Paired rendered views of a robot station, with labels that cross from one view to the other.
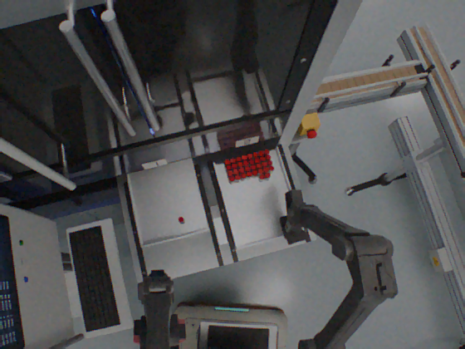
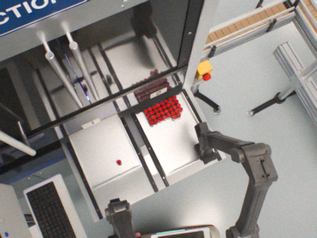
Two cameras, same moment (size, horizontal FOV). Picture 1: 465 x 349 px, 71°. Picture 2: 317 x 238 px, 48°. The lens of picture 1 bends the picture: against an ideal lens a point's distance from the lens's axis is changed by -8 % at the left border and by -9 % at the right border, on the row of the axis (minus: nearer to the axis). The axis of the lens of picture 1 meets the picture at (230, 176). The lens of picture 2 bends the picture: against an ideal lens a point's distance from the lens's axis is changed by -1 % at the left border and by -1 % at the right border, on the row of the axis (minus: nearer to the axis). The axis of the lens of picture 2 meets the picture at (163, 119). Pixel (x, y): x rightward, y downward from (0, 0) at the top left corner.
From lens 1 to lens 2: 40 cm
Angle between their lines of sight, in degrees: 4
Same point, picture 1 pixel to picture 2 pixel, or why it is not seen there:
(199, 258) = (138, 189)
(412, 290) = not seen: outside the picture
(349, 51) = not seen: outside the picture
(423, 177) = (309, 90)
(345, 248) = (237, 154)
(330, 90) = (215, 37)
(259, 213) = (178, 145)
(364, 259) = (251, 159)
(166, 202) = (104, 151)
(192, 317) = not seen: outside the picture
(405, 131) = (288, 55)
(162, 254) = (109, 192)
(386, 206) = (286, 120)
